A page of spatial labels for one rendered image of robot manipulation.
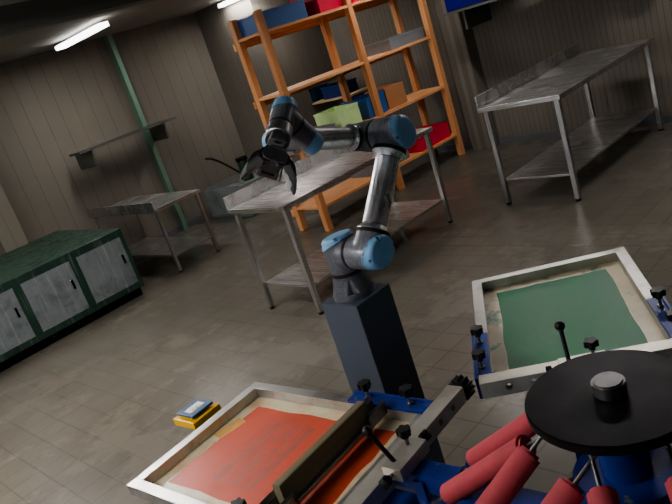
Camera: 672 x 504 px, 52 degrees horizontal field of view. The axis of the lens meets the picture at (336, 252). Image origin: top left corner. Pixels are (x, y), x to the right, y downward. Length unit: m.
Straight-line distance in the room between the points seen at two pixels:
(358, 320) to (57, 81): 8.16
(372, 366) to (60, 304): 5.59
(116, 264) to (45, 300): 0.84
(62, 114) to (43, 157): 0.65
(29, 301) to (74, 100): 3.51
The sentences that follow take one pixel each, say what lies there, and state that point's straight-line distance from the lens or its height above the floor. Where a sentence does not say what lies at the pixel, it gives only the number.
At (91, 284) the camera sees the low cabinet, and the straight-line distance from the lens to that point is 7.82.
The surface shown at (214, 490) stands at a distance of 2.16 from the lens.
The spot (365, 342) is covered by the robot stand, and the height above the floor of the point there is 1.06.
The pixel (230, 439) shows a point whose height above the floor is 0.96.
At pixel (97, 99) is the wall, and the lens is 10.29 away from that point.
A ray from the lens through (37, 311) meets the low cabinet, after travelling 7.63.
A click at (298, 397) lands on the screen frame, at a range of 2.38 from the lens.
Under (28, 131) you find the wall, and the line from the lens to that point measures 9.85.
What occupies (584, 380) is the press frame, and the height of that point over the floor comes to 1.32.
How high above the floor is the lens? 2.07
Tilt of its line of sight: 17 degrees down
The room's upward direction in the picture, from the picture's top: 18 degrees counter-clockwise
